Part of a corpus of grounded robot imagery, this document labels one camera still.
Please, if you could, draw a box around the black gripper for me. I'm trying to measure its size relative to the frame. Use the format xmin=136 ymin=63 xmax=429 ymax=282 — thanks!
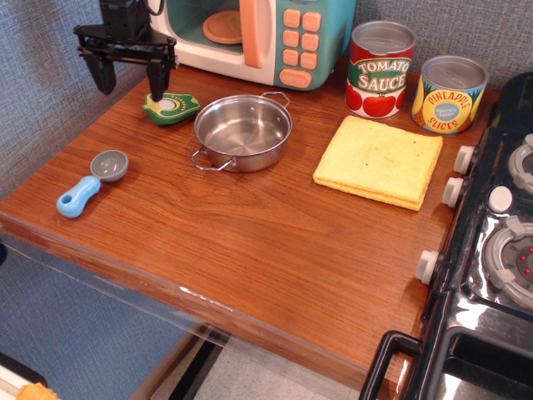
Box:
xmin=74 ymin=21 xmax=178 ymax=102

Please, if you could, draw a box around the green toy capsicum slice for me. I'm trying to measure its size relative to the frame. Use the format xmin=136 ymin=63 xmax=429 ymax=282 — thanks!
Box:
xmin=142 ymin=92 xmax=202 ymax=126

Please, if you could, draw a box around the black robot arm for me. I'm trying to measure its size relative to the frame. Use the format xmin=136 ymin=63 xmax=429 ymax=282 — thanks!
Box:
xmin=73 ymin=1 xmax=177 ymax=102

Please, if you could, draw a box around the blue grey toy scoop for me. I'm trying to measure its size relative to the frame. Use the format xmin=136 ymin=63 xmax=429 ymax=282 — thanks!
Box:
xmin=56 ymin=150 xmax=129 ymax=218

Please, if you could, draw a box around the orange microwave plate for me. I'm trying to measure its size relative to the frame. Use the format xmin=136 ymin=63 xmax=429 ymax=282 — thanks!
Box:
xmin=202 ymin=10 xmax=242 ymax=45

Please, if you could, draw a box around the teal toy microwave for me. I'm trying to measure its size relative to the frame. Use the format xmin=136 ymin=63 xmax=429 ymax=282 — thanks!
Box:
xmin=151 ymin=1 xmax=356 ymax=91

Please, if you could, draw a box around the tomato sauce can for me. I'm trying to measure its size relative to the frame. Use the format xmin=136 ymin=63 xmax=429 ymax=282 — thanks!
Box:
xmin=345 ymin=20 xmax=416 ymax=119

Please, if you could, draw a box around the yellow folded cloth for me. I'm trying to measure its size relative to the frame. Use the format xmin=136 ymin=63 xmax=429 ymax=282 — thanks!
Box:
xmin=312 ymin=116 xmax=443 ymax=212

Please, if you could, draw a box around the pineapple slices can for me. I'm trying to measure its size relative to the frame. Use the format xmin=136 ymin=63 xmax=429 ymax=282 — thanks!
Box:
xmin=411 ymin=55 xmax=489 ymax=134

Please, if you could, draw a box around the white stove knob middle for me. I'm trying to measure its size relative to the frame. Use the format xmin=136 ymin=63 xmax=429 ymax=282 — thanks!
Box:
xmin=441 ymin=177 xmax=464 ymax=208

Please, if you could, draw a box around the white stove knob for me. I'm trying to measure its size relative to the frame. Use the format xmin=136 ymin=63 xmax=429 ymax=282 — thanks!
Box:
xmin=441 ymin=177 xmax=464 ymax=208
xmin=453 ymin=146 xmax=475 ymax=175
xmin=416 ymin=250 xmax=440 ymax=285

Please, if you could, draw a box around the white stove knob rear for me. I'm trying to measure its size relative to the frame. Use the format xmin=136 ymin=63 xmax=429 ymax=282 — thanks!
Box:
xmin=453 ymin=146 xmax=475 ymax=175

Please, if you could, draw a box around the white stove knob front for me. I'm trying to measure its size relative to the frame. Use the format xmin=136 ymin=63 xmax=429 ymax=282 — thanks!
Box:
xmin=416 ymin=250 xmax=440 ymax=285

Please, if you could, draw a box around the black toy stove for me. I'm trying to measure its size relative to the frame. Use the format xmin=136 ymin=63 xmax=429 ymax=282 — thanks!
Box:
xmin=360 ymin=72 xmax=532 ymax=399

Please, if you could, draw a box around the steel pot with handles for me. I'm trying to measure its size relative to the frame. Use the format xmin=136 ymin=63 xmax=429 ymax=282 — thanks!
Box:
xmin=191 ymin=91 xmax=293 ymax=173

